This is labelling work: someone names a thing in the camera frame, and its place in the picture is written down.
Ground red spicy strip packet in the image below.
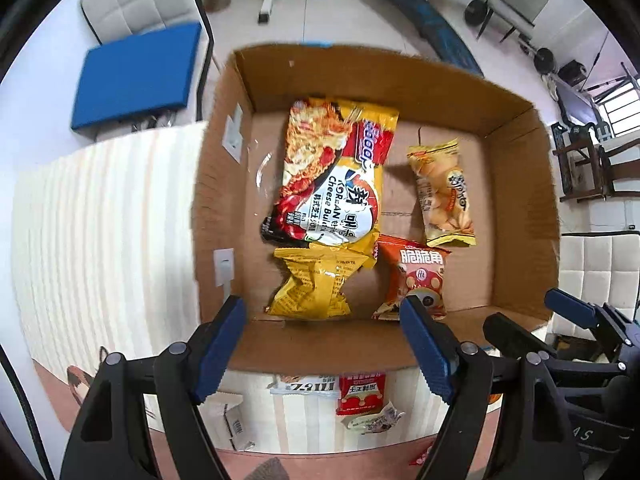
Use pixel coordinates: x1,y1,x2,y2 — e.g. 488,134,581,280
336,373,386,416

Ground orange-red panda snack packet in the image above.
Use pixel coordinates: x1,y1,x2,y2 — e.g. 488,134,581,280
372,235,450,321

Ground yellow bun snack packet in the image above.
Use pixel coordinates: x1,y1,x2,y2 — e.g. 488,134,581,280
407,139,476,247

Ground large instant noodle packet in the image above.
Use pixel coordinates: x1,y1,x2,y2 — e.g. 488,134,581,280
262,98,399,269

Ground white quilted chair right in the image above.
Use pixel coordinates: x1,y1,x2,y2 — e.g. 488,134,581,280
559,231,640,321

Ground small red snack packet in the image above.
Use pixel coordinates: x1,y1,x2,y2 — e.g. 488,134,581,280
409,442,434,466

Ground small white candy packet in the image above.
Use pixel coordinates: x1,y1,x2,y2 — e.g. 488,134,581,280
343,402,405,434

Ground white tissue packet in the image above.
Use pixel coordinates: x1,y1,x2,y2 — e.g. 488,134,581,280
200,392,255,452

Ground dark wooden chair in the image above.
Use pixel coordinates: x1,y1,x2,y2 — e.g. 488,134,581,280
551,122,639,203

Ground white oat cookie packet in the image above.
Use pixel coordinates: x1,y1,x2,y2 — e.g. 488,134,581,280
268,375,340,399

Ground black fleece clothing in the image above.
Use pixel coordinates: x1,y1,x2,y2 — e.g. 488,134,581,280
244,457,290,480

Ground open cardboard milk box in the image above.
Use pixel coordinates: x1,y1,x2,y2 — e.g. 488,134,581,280
192,44,560,375

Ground dark blue weight bench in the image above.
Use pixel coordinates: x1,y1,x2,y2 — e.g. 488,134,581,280
387,0,484,77

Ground white chair with blue cushion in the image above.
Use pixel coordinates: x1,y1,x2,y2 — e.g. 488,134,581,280
70,0,214,140

